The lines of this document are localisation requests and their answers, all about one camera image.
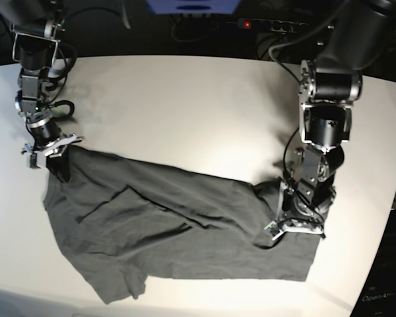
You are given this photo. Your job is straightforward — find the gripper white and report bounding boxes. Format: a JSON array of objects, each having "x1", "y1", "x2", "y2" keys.
[
  {"x1": 21, "y1": 118, "x2": 84, "y2": 182},
  {"x1": 263, "y1": 181, "x2": 336, "y2": 241}
]

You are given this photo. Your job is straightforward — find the grey T-shirt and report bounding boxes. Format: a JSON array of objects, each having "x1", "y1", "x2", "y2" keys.
[{"x1": 43, "y1": 146, "x2": 320, "y2": 304}]

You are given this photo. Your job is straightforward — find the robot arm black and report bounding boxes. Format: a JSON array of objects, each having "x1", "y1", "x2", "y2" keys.
[
  {"x1": 0, "y1": 1, "x2": 82, "y2": 182},
  {"x1": 265, "y1": 1, "x2": 396, "y2": 240}
]

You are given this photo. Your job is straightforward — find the black OpenArm base box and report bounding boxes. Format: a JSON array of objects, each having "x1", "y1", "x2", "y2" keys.
[{"x1": 350, "y1": 209, "x2": 396, "y2": 317}]

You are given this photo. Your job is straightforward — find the blue box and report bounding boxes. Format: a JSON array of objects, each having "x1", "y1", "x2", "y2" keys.
[{"x1": 147, "y1": 0, "x2": 241, "y2": 15}]

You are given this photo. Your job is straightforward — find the black power strip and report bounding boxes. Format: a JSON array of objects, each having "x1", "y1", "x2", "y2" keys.
[{"x1": 236, "y1": 18, "x2": 309, "y2": 33}]

